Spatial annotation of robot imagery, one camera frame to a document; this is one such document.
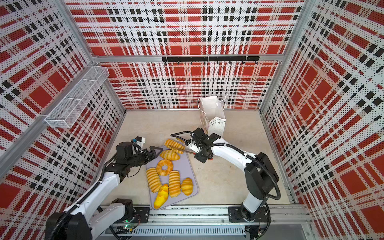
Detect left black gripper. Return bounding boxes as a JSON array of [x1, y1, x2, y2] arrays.
[[127, 146, 163, 168]]

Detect striped bread roll top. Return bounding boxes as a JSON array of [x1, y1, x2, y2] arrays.
[[165, 139, 185, 154]]

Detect metal tongs red handle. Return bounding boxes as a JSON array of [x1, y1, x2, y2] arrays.
[[168, 146, 196, 155]]

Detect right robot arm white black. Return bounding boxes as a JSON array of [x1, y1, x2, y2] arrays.
[[171, 128, 281, 222]]

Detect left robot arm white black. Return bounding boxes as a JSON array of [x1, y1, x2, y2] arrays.
[[45, 137, 163, 240]]

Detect oval golden bread roll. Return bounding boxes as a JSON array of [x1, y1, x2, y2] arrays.
[[160, 150, 180, 161]]

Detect white cartoon paper bag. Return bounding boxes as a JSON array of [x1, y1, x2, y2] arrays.
[[198, 96, 227, 137]]

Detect long ridged bread left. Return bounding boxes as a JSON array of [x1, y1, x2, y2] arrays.
[[146, 168, 162, 193]]

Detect long ridged bread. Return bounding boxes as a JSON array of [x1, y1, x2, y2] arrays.
[[169, 171, 182, 198], [146, 168, 162, 193]]

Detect long ridged bread middle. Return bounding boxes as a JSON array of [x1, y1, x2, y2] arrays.
[[169, 171, 182, 198]]

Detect yellow twisted bread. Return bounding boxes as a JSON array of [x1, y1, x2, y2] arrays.
[[154, 184, 169, 210]]

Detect small ridged bread right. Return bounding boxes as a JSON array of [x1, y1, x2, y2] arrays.
[[181, 178, 194, 196]]

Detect lavender plastic tray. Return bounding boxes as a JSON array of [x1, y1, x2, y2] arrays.
[[146, 146, 199, 210]]

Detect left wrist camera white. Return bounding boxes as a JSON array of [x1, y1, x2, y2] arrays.
[[132, 136, 146, 149]]

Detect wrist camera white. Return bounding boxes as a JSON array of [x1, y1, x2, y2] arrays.
[[189, 143, 200, 154], [132, 136, 146, 149]]

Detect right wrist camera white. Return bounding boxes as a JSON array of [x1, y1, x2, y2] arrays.
[[189, 143, 200, 154]]

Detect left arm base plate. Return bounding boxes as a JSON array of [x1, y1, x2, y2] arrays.
[[118, 207, 151, 224]]

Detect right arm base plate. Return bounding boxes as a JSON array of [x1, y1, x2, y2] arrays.
[[228, 206, 270, 223]]

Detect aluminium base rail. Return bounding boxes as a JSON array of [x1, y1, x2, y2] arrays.
[[99, 204, 317, 240]]

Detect black hook rail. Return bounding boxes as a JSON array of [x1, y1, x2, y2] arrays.
[[162, 56, 260, 64]]

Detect white wire mesh basket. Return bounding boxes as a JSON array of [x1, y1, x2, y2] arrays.
[[45, 66, 109, 129]]

